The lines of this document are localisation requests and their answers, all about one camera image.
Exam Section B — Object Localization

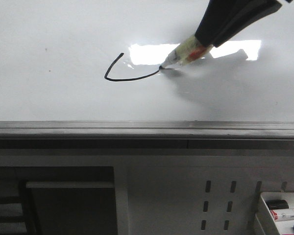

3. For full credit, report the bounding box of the dark shelf unit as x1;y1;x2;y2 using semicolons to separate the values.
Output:
0;166;118;235

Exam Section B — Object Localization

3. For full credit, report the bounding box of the white plastic marker bin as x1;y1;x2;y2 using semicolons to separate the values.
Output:
256;192;294;235

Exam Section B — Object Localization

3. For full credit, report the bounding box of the white glossy whiteboard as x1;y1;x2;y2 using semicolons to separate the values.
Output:
0;0;294;122

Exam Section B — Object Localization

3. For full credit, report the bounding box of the grey aluminium whiteboard tray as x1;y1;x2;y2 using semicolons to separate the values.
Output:
0;121;294;140

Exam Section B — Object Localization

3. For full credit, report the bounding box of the black capped marker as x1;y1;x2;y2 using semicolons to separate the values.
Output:
265;200;289;210

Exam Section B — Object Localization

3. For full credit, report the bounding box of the white taped whiteboard marker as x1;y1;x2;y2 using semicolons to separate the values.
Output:
159;35;214;69

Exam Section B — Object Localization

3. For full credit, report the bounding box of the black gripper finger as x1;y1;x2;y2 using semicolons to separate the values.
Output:
194;0;263;47
212;0;282;47

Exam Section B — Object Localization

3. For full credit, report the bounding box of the red capped white marker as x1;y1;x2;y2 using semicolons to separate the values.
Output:
270;208;294;222

